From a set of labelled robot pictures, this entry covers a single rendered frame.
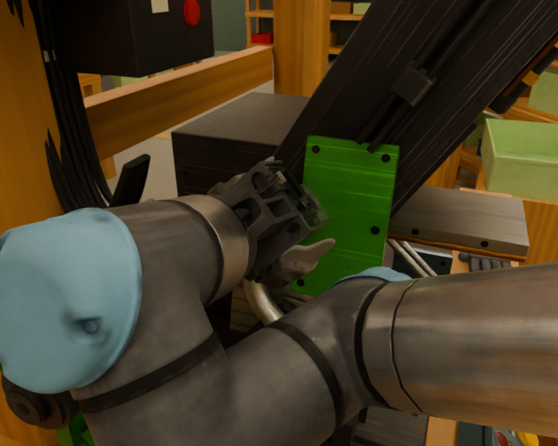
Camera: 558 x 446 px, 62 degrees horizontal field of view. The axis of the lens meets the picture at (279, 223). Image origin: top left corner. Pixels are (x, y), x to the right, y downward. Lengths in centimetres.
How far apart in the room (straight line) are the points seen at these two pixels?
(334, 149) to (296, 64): 81
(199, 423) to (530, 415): 14
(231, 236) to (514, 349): 17
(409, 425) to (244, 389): 49
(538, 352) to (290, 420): 12
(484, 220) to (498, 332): 54
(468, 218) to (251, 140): 34
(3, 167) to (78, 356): 39
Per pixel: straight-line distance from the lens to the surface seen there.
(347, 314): 28
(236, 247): 30
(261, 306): 62
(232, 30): 1079
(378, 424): 72
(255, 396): 25
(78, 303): 20
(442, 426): 74
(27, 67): 59
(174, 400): 23
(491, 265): 108
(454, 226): 72
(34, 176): 60
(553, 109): 326
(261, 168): 38
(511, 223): 76
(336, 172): 59
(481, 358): 22
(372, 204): 58
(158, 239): 24
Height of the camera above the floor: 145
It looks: 28 degrees down
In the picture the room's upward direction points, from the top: straight up
